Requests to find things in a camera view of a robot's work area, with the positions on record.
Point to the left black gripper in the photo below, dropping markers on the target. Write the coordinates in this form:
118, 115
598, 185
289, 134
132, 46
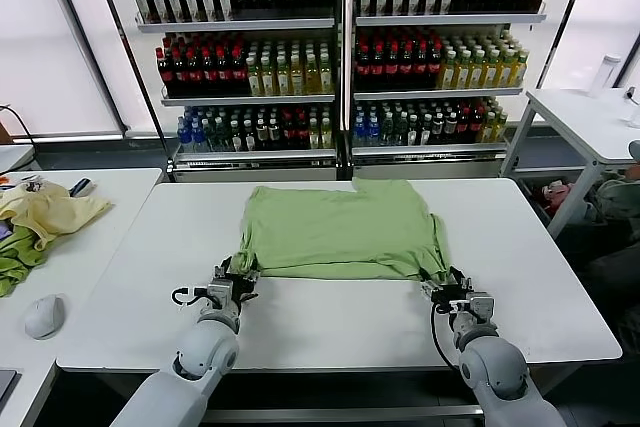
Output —
242, 289

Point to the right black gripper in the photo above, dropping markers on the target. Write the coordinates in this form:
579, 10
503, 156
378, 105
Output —
450, 294

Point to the green t-shirt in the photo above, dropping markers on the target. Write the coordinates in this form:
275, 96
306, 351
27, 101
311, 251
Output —
340, 232

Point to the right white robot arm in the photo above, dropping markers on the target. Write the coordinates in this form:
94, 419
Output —
495, 372

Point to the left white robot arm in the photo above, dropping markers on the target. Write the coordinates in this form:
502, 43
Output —
205, 352

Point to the pink red clothes heap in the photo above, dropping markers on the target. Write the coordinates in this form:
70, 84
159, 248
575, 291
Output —
555, 194

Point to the small dark drink bottle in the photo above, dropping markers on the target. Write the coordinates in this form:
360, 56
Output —
426, 129
261, 135
249, 135
236, 136
274, 134
439, 129
451, 128
413, 130

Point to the green water bottle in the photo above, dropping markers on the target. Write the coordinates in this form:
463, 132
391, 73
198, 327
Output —
387, 130
400, 130
223, 136
210, 136

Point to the blue water bottle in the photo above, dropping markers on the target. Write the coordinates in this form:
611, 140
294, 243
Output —
360, 131
198, 136
184, 136
373, 131

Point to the red cap cola bottle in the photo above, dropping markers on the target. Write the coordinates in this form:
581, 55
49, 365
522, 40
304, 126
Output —
238, 72
194, 73
378, 67
464, 126
208, 73
435, 65
223, 72
301, 133
287, 133
392, 66
179, 74
363, 67
476, 125
164, 74
421, 65
407, 66

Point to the yellow drink bottle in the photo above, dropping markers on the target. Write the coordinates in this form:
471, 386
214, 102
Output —
283, 79
326, 134
255, 79
520, 69
312, 78
500, 127
506, 70
269, 79
488, 128
450, 72
314, 134
478, 71
492, 71
298, 78
464, 72
326, 77

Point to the blue white striped pouch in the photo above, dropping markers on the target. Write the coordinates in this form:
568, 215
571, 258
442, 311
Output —
80, 186

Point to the grey green clothing pile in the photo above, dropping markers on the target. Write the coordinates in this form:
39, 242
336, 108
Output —
615, 197

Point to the pale yellow garment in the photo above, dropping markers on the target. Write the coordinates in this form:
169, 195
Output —
50, 212

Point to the white computer mouse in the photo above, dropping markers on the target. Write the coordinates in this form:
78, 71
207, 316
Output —
45, 317

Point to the white table grey legs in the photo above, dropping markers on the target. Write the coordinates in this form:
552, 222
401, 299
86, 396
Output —
575, 117

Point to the crumpled lime green garment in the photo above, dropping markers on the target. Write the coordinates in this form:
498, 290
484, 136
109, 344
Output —
15, 262

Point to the purple flat object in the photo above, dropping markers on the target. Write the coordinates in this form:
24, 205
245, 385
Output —
4, 231

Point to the metal beverage shelf rack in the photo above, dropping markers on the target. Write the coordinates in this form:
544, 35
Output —
450, 19
235, 24

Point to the dark flat device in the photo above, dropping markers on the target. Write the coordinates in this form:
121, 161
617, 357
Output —
6, 384

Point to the brown cardboard box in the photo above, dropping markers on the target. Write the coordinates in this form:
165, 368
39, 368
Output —
4, 127

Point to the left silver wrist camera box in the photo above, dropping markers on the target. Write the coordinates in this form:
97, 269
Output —
218, 293

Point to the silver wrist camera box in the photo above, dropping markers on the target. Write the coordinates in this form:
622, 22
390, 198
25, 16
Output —
481, 307
218, 293

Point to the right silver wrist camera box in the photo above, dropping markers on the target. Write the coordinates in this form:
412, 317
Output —
481, 307

